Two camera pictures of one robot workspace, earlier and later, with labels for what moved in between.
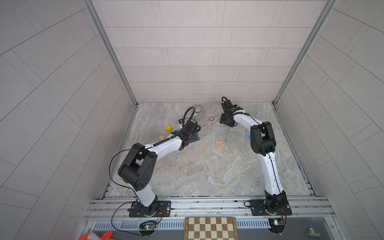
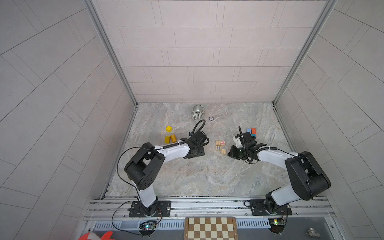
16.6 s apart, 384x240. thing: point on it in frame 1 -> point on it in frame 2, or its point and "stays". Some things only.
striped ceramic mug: x=199 y=112 stays
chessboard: x=210 y=228 stays
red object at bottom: x=92 y=236 stays
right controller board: x=277 y=225 stays
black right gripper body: x=224 y=119 -> x=238 y=153
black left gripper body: x=194 y=137 -> x=199 y=151
